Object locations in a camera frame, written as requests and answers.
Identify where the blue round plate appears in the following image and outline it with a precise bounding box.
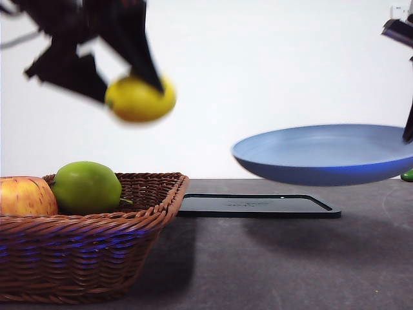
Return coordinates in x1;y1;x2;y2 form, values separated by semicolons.
230;124;413;187

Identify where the brown woven wicker basket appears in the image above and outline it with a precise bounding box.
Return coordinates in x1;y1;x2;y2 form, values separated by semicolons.
0;172;190;296

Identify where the green apple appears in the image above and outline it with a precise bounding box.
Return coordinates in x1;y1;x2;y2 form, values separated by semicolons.
50;161;134;216

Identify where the white wall socket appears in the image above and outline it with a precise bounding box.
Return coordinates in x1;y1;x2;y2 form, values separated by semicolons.
390;5;410;21

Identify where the yellow lemon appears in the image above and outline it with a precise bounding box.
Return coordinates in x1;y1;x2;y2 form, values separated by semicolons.
105;74;177;123

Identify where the black flat tray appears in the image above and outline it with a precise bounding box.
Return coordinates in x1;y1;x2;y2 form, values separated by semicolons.
176;193;342;220

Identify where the red yellow apple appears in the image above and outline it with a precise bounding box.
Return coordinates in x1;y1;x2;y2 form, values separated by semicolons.
0;176;59;217

